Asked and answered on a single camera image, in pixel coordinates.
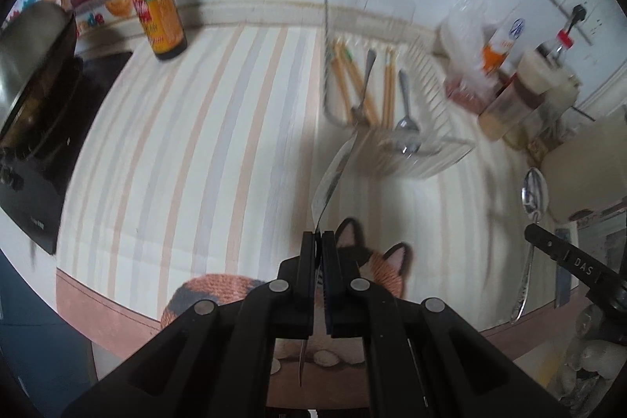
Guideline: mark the dark bottle with red cap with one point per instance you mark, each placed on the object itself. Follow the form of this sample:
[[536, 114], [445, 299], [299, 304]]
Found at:
[[563, 41]]

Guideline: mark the black power plug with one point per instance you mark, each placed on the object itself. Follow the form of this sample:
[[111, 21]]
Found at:
[[579, 12]]

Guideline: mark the steel pot with lid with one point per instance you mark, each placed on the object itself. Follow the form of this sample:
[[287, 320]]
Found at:
[[29, 50]]

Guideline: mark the oil bottle with white cap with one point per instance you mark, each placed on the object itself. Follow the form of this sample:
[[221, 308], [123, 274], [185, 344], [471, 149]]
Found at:
[[553, 114]]

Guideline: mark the cream plastic container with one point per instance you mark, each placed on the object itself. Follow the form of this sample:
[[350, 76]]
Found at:
[[583, 173]]

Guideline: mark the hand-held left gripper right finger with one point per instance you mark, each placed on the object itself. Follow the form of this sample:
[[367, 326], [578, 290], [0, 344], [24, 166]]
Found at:
[[330, 290]]

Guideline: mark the striped cat tablecloth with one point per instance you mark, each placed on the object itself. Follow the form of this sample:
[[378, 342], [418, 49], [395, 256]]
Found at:
[[205, 144]]

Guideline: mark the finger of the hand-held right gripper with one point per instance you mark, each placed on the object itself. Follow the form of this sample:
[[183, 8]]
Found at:
[[568, 254]]

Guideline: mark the plain dark metal spoon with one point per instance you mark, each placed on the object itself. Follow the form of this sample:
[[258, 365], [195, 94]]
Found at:
[[363, 95]]

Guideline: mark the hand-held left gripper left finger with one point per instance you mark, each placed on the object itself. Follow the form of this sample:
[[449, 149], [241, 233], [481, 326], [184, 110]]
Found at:
[[306, 290]]

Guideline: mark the person's right hand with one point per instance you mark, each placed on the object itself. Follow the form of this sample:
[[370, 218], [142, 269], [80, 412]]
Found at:
[[595, 359]]

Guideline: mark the black wok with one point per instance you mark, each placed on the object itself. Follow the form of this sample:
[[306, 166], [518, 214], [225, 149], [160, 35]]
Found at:
[[54, 99]]

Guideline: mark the clear plastic bag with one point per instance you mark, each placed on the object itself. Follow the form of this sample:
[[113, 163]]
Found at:
[[463, 46]]

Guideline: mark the black cooktop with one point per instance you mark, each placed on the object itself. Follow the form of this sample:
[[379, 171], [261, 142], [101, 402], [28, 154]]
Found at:
[[39, 192]]

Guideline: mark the clear plastic container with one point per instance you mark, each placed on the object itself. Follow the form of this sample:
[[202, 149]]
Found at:
[[431, 144]]

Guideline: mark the white and orange salt bag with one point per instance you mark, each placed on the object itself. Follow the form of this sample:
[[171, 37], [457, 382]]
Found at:
[[504, 41]]

